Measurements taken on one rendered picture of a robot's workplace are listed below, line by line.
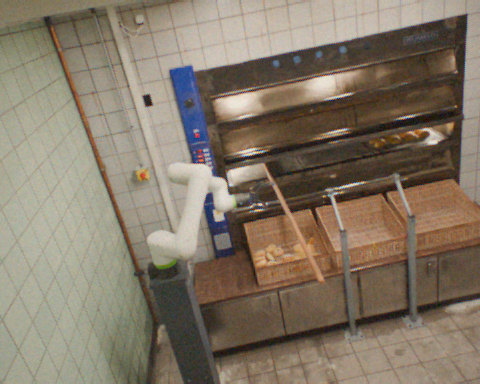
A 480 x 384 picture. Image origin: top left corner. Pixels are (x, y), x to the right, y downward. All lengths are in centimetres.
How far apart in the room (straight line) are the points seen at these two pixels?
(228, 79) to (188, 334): 171
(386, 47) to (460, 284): 187
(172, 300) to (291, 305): 111
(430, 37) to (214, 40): 153
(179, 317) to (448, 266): 202
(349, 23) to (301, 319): 217
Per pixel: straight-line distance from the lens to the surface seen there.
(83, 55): 312
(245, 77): 310
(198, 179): 229
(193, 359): 282
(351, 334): 358
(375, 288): 344
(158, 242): 233
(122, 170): 330
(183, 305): 254
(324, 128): 329
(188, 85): 304
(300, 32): 311
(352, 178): 353
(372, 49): 330
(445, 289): 371
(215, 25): 303
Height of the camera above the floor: 258
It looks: 25 degrees down
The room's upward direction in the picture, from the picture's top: 11 degrees counter-clockwise
